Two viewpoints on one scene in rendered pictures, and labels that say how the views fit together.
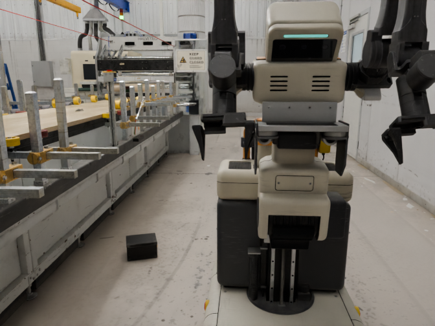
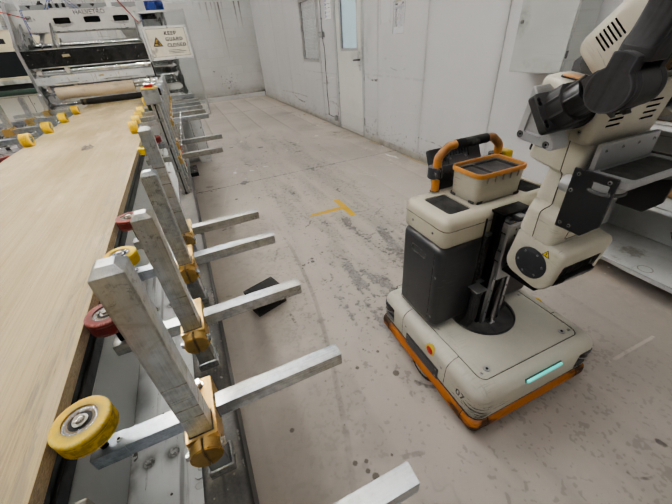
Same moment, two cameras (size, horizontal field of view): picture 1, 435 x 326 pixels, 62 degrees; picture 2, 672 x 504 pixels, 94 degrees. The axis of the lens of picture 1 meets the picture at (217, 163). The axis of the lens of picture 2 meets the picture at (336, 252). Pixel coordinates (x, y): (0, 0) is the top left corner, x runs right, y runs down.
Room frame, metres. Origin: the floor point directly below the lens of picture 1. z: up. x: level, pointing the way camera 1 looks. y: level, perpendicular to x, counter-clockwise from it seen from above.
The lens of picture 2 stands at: (0.72, 0.73, 1.34)
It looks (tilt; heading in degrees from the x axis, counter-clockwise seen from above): 34 degrees down; 335
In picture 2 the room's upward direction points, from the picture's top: 5 degrees counter-clockwise
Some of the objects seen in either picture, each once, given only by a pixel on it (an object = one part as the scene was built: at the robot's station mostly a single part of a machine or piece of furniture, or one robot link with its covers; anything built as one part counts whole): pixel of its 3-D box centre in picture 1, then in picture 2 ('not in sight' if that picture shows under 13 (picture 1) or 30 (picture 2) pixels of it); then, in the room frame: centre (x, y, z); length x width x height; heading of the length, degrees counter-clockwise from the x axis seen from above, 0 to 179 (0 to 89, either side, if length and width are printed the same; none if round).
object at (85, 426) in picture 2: not in sight; (97, 437); (1.13, 0.98, 0.85); 0.08 x 0.08 x 0.11
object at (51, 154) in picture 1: (53, 155); (204, 256); (1.62, 0.75, 0.83); 0.43 x 0.03 x 0.04; 87
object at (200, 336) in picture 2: (6, 174); (194, 325); (1.36, 0.82, 0.81); 0.14 x 0.06 x 0.05; 177
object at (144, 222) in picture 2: (0, 158); (185, 310); (1.33, 0.82, 0.88); 0.04 x 0.04 x 0.48; 87
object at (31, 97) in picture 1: (37, 145); (181, 253); (1.58, 0.80, 0.88); 0.04 x 0.04 x 0.48; 87
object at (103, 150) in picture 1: (78, 151); (200, 228); (1.87, 0.74, 0.80); 0.43 x 0.03 x 0.04; 87
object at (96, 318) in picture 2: not in sight; (116, 329); (1.38, 0.96, 0.85); 0.08 x 0.08 x 0.11
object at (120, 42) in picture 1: (151, 93); (122, 93); (6.00, 1.09, 0.95); 1.65 x 0.70 x 1.90; 87
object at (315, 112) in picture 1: (298, 138); (618, 181); (1.08, -0.24, 0.99); 0.28 x 0.16 x 0.22; 86
